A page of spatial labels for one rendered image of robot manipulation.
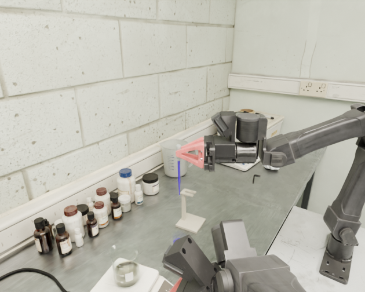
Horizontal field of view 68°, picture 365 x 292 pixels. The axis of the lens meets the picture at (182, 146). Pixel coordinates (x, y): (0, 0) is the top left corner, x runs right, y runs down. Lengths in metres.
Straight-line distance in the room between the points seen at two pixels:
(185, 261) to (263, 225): 0.60
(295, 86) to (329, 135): 1.08
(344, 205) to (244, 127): 0.36
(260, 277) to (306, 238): 0.67
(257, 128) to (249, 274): 0.40
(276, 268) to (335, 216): 0.51
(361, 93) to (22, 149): 1.60
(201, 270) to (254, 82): 1.52
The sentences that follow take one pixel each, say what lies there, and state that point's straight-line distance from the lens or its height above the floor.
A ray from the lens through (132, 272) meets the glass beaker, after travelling 0.66.
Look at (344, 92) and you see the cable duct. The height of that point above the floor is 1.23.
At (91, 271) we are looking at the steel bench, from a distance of 0.87.
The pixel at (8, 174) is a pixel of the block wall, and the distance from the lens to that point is 0.97.
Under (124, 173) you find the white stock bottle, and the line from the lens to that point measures 1.05.
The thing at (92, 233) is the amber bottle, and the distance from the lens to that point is 0.97.
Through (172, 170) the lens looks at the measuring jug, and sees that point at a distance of 1.25.
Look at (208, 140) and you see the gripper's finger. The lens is 0.70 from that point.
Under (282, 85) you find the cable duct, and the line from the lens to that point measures 1.81.
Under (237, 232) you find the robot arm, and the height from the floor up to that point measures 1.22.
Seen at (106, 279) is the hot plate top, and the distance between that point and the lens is 0.72.
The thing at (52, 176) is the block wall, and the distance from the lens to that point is 1.04.
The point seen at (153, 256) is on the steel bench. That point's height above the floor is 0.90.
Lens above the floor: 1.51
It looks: 22 degrees down
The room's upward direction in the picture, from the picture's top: straight up
